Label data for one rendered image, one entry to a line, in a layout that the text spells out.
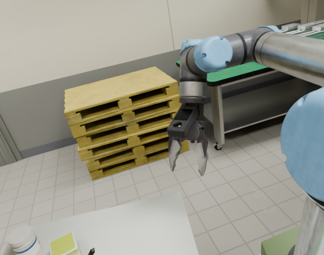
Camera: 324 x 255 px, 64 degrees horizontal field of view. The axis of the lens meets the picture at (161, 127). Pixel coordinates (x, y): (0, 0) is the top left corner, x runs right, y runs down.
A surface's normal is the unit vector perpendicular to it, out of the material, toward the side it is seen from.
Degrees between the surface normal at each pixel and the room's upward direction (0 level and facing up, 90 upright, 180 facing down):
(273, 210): 0
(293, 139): 82
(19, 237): 0
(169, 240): 0
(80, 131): 90
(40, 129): 90
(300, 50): 45
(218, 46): 70
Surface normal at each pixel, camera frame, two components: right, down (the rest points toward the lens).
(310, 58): -0.92, -0.11
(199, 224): -0.17, -0.86
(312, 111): -0.95, 0.18
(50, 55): 0.29, 0.41
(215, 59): 0.21, 0.10
